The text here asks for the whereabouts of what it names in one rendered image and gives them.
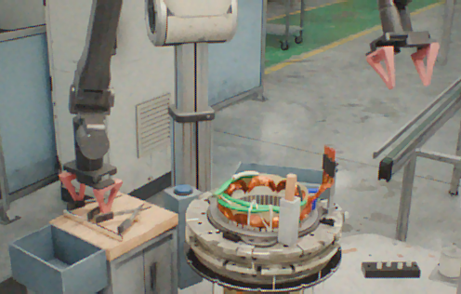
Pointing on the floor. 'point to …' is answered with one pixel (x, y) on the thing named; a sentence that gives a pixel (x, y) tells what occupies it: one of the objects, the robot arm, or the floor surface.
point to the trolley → (287, 28)
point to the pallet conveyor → (399, 157)
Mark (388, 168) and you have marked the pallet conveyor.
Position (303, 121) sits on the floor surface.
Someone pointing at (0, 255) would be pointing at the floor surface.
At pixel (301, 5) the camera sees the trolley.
